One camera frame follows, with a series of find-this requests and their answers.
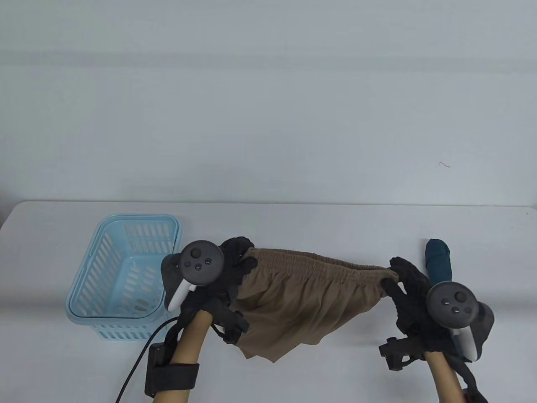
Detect light blue plastic basket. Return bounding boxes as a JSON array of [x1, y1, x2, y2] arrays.
[[66, 214, 184, 341]]

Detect person's right forearm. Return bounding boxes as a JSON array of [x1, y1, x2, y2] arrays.
[[424, 351, 467, 403]]

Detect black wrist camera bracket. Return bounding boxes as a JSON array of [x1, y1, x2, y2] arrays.
[[209, 294, 250, 345], [379, 336, 425, 371]]

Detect black cable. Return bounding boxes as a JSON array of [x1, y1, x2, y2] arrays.
[[115, 318, 179, 403]]

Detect person's left forearm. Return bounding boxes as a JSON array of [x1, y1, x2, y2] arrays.
[[157, 310, 211, 403]]

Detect person's left hand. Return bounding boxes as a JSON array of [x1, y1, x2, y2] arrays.
[[180, 237, 258, 316]]

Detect brown garment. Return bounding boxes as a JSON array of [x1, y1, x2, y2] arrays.
[[233, 248, 399, 364]]

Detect dark teal shorts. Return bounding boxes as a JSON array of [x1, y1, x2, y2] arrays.
[[425, 238, 471, 361]]

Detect person's right hand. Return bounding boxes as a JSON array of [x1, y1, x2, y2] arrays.
[[382, 257, 456, 354]]

